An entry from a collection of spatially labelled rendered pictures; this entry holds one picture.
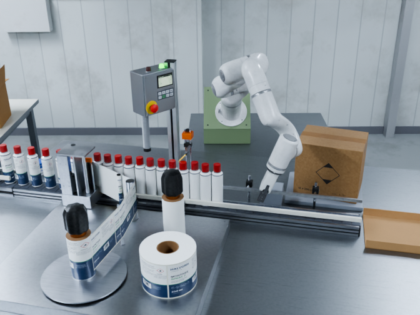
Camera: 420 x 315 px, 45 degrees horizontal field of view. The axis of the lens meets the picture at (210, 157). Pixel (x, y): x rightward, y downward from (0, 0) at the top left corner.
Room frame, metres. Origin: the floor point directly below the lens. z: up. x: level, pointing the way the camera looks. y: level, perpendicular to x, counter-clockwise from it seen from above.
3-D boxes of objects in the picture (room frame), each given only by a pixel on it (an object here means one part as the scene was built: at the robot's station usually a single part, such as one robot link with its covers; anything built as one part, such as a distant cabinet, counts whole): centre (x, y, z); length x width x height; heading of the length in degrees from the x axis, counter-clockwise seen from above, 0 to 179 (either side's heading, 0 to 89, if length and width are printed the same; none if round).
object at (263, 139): (2.86, -0.31, 0.81); 0.90 x 0.90 x 0.04; 89
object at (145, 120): (2.18, 0.30, 1.18); 0.04 x 0.04 x 0.21
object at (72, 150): (2.04, 0.59, 1.14); 0.14 x 0.11 x 0.01; 77
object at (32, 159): (2.21, 0.85, 0.98); 0.05 x 0.05 x 0.20
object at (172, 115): (2.19, 0.17, 1.16); 0.04 x 0.04 x 0.67; 77
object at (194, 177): (2.02, 0.07, 0.98); 0.05 x 0.05 x 0.20
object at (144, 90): (2.15, 0.24, 1.38); 0.17 x 0.10 x 0.19; 132
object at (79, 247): (1.50, 0.47, 1.04); 0.09 x 0.09 x 0.29
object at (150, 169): (2.07, 0.27, 0.98); 0.05 x 0.05 x 0.20
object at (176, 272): (1.47, 0.15, 0.95); 0.20 x 0.20 x 0.14
